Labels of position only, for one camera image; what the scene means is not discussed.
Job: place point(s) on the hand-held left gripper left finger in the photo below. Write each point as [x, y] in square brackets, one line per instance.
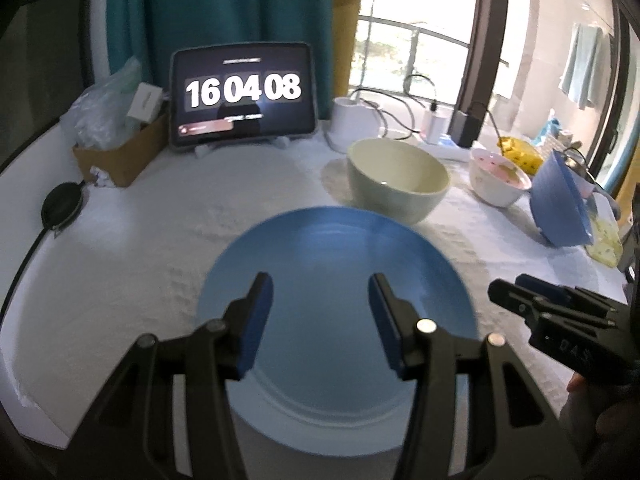
[255, 330]

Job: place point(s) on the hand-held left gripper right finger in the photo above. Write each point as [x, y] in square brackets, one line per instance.
[385, 325]

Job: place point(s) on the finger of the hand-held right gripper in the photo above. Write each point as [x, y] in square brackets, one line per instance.
[542, 286]
[510, 294]

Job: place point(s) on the blue bowl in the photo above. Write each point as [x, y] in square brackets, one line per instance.
[555, 200]

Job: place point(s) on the blue plate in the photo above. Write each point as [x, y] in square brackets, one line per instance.
[325, 260]

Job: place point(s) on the white bowl pink inside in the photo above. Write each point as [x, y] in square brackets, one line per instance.
[495, 190]

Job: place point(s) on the cream bowl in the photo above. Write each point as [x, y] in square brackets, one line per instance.
[395, 200]

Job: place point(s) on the person's right hand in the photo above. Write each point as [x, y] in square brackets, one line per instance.
[600, 425]

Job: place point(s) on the yellow tissue box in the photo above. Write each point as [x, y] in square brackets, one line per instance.
[607, 240]

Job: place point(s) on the white textured tablecloth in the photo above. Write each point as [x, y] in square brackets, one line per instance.
[150, 260]

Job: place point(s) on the white power strip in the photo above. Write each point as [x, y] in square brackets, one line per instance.
[445, 152]

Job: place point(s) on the black charger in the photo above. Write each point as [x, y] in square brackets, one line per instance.
[465, 130]

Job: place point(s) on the white charger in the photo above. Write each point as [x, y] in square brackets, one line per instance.
[434, 127]

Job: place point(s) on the white desk lamp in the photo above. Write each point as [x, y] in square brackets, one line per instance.
[350, 120]

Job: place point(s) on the cardboard box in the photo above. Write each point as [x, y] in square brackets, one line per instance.
[130, 160]

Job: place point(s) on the tablet showing clock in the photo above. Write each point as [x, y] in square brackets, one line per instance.
[295, 115]

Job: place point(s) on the hanging light blue garment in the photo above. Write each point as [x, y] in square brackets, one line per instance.
[582, 65]

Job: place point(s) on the small white box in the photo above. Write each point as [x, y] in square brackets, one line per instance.
[142, 102]

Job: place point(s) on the clear plastic bag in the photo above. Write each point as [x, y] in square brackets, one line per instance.
[100, 110]

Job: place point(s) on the balcony railing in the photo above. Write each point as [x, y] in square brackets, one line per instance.
[415, 35]

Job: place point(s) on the yellow curtain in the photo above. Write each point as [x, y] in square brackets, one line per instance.
[345, 35]

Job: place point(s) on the teal curtain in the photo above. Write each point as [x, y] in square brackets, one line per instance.
[225, 0]

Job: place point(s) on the dark sliding door frame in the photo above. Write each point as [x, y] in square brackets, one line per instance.
[485, 35]

